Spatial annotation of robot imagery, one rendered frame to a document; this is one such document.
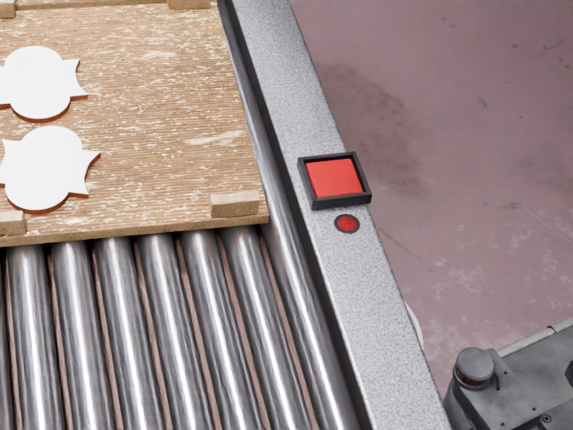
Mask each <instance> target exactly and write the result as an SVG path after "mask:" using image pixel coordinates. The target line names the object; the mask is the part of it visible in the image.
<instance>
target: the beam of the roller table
mask: <svg viewBox="0 0 573 430"><path fill-rule="evenodd" d="M224 2H225V5H226V8H227V10H228V13H229V18H230V20H231V23H232V27H233V29H234V34H235V36H236V39H237V42H238V45H239V48H240V52H241V55H242V58H243V61H244V63H245V66H246V71H247V74H248V77H249V79H250V82H251V85H252V90H253V93H254V96H255V98H256V101H257V104H258V108H259V112H260V114H261V117H262V120H263V124H264V127H265V130H266V133H267V136H268V139H269V143H270V146H271V148H272V151H273V155H274V157H275V162H276V164H277V167H278V170H279V173H280V176H281V181H282V183H283V186H284V189H285V191H286V197H287V199H288V202H289V205H290V207H291V210H292V215H293V218H294V221H295V224H296V226H297V229H298V233H299V237H300V240H301V242H302V245H303V248H304V252H305V255H306V258H307V261H308V264H309V267H310V271H311V274H312V276H313V280H314V283H315V287H316V290H317V293H318V295H319V298H320V301H321V306H322V309H323V311H324V314H325V317H326V319H327V325H328V327H329V330H330V333H331V336H332V338H333V343H334V346H335V349H336V352H337V354H338V357H339V361H340V365H341V368H342V370H343V373H344V377H345V380H346V383H347V387H348V389H349V392H350V396H351V399H352V402H353V404H354V408H355V411H356V415H357V418H358V421H359V423H360V426H361V430H453V428H452V425H451V423H450V420H449V417H448V414H447V412H446V409H445V408H444V405H443V401H442V399H441V396H440V394H439V391H438V390H437V385H436V383H435V381H434V379H433V376H432V373H431V370H430V367H429V365H428V362H427V361H426V358H425V354H424V352H423V350H422V347H421V344H420V341H419V338H418V336H417V334H416V332H415V329H414V325H413V323H412V321H411V318H410V315H409V314H408V309H407V307H406V305H405V303H404V300H403V297H402V294H401V292H400V289H399V287H398V285H397V282H396V278H395V276H394V274H393V271H392V268H391V265H390V263H389V260H388V258H387V256H386V253H385V250H384V247H383V245H382V242H381V240H380V238H379V234H378V231H377V229H376V227H375V224H374V221H373V218H372V216H371V213H370V211H369V209H368V204H363V205H355V206H342V207H334V208H327V209H320V210H316V209H315V210H311V209H310V204H309V202H308V199H307V196H306V193H305V191H304V186H303V184H302V181H301V178H300V176H299V173H298V168H297V162H298V157H304V156H312V155H320V154H336V153H344V152H347V151H346V148H345V145H344V142H343V140H342V137H341V135H340V133H339V129H338V127H337V124H336V122H335V119H334V117H333V113H332V111H331V108H330V106H329V104H328V101H327V98H326V95H325V93H324V90H323V88H322V86H321V82H320V80H319V77H318V75H317V72H316V70H315V66H314V64H313V61H312V59H311V57H310V53H309V51H308V48H307V46H306V43H305V41H304V37H303V35H302V33H301V30H300V28H299V25H298V22H297V19H296V17H295V14H294V13H293V10H292V6H291V4H290V1H289V0H224ZM345 213H347V214H351V215H353V216H355V217H356V218H358V220H359V221H360V229H359V230H358V231H357V232H355V233H353V234H345V233H342V232H340V231H338V230H337V229H336V228H335V226H334V219H335V218H336V217H337V216H338V215H340V214H345Z"/></svg>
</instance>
